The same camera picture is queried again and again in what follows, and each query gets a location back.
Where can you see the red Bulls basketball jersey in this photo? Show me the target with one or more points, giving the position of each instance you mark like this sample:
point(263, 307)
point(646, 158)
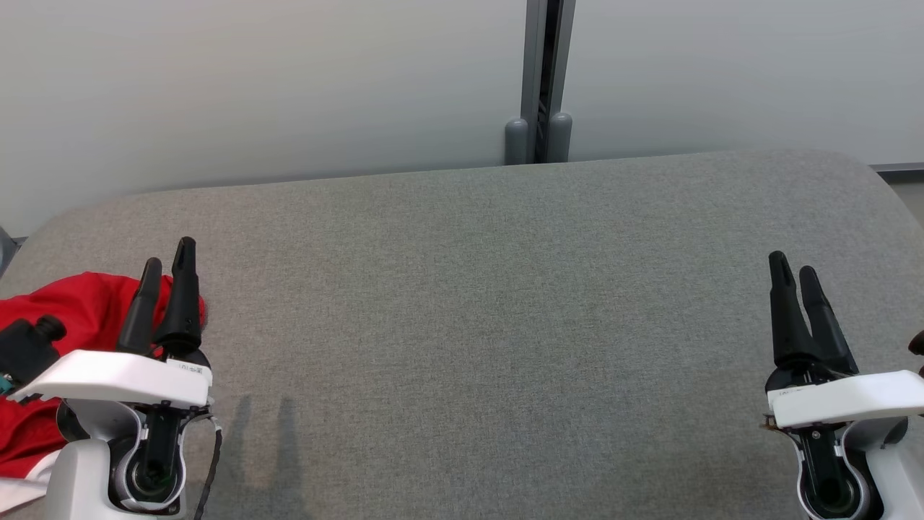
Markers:
point(90, 307)

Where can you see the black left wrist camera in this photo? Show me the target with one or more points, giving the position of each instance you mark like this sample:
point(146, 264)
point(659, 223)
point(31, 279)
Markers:
point(25, 350)

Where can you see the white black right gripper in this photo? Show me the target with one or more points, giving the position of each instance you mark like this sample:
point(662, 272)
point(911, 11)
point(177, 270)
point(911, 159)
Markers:
point(844, 397)

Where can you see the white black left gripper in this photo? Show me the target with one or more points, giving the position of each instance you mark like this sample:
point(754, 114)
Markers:
point(115, 375)

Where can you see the grey metal partition post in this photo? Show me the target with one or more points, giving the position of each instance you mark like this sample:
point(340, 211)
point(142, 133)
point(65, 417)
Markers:
point(541, 87)

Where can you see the grey metal frame leg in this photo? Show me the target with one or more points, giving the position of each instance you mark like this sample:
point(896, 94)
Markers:
point(6, 253)

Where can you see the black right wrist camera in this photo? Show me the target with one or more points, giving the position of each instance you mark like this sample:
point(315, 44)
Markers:
point(918, 343)

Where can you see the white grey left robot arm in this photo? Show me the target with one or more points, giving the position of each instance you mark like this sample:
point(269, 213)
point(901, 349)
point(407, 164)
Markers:
point(79, 477)

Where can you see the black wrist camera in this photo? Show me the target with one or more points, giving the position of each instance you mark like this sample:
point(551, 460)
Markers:
point(25, 350)
point(918, 343)

